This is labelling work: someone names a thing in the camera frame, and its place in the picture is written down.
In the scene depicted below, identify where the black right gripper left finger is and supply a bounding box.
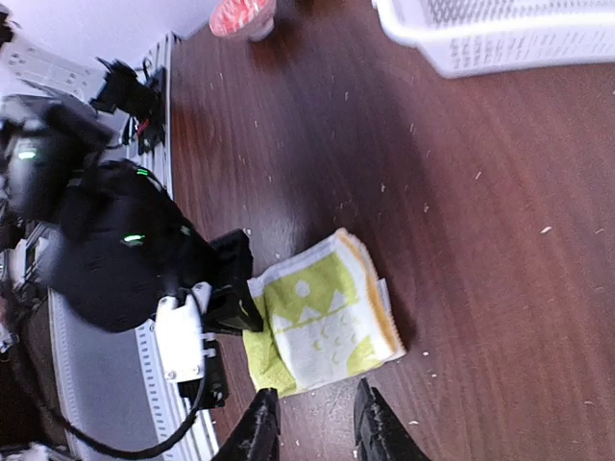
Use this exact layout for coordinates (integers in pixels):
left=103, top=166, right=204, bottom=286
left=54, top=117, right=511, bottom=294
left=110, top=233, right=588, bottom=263
left=212, top=388, right=281, bottom=461

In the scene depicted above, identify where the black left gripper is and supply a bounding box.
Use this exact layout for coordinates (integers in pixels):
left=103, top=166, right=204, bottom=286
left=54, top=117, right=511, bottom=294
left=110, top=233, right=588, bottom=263
left=202, top=229, right=263, bottom=335

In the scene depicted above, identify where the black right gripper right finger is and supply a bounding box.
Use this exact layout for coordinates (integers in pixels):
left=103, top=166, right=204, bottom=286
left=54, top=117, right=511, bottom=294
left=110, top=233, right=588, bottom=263
left=354, top=378, right=430, bottom=461

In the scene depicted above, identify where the green and white patterned towel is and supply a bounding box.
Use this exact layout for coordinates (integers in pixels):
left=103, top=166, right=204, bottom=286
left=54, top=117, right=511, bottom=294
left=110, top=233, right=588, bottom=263
left=242, top=229, right=406, bottom=397

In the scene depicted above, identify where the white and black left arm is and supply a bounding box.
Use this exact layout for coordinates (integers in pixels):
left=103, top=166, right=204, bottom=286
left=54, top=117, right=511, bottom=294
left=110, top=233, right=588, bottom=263
left=1, top=92, right=263, bottom=334

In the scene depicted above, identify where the red patterned bowl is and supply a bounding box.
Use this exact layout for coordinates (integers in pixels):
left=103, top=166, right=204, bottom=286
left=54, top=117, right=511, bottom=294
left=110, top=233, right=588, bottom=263
left=209, top=0, right=277, bottom=42

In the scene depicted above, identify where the white perforated plastic basket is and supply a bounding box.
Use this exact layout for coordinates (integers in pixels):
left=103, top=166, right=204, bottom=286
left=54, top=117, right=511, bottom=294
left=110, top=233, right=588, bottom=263
left=373, top=0, right=614, bottom=79

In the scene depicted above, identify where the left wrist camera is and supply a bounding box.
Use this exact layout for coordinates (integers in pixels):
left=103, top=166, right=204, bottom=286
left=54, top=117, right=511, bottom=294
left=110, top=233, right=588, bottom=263
left=155, top=282, right=229, bottom=409

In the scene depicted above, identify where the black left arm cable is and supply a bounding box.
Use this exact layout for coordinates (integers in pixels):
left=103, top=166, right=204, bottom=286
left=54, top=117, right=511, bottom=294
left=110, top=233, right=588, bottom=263
left=28, top=282, right=212, bottom=461

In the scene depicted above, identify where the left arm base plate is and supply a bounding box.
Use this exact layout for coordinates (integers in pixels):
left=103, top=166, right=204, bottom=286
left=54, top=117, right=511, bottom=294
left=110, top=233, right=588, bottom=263
left=89, top=58, right=167, bottom=155

